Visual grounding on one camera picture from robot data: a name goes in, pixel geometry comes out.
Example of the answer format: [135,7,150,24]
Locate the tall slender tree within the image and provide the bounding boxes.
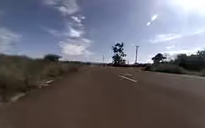
[111,41,128,66]

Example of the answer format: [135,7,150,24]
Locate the utility pole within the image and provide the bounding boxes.
[133,45,140,65]

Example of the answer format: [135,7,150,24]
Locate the reddish grey asphalt road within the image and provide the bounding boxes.
[0,64,205,128]

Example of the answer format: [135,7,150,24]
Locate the grass verge with dirt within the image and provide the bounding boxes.
[123,65,205,80]

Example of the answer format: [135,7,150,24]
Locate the dark bushes and trees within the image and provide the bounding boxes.
[143,49,205,78]

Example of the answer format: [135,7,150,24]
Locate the dry grass verge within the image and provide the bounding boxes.
[0,54,91,114]

